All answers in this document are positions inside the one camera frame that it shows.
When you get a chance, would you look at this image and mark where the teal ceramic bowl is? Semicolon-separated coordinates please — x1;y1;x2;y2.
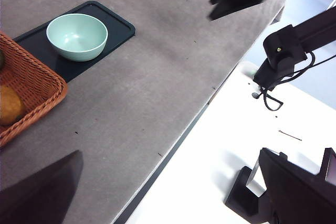
46;13;109;62

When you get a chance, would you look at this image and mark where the brown wicker basket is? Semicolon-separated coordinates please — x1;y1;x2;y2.
0;31;68;148

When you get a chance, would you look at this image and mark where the black rectangular tray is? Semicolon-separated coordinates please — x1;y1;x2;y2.
13;0;136;83

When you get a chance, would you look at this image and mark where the black looped cable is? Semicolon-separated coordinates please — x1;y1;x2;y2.
258;50;336;112

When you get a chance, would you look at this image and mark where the brown kiwifruit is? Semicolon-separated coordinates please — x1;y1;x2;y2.
0;85;27;126

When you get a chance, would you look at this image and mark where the black framed grey panel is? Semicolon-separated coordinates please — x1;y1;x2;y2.
318;147;336;186

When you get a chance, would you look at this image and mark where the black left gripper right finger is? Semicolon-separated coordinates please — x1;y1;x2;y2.
258;147;336;224

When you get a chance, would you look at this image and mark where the thin black wire pin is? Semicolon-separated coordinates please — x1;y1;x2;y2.
278;129;302;141

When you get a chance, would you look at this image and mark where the black stand with silver post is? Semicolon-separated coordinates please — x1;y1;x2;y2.
224;159;272;218

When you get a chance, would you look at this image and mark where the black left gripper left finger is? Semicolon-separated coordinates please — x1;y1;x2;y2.
0;150;83;224

